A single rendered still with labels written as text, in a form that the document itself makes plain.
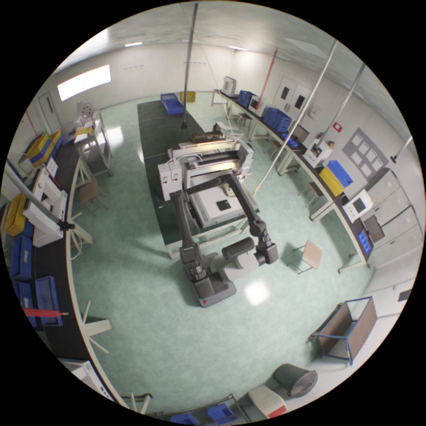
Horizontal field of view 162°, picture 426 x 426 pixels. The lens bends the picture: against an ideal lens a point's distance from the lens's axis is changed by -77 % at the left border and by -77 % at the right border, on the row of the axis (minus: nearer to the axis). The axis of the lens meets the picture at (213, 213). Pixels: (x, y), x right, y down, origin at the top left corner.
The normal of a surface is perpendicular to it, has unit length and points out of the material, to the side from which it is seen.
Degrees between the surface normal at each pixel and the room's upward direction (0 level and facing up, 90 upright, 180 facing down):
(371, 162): 90
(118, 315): 0
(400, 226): 90
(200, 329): 0
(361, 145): 90
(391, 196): 90
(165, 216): 0
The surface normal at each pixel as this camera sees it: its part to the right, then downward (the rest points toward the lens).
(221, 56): 0.40, 0.82
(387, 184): -0.90, 0.29
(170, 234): 0.14, -0.50
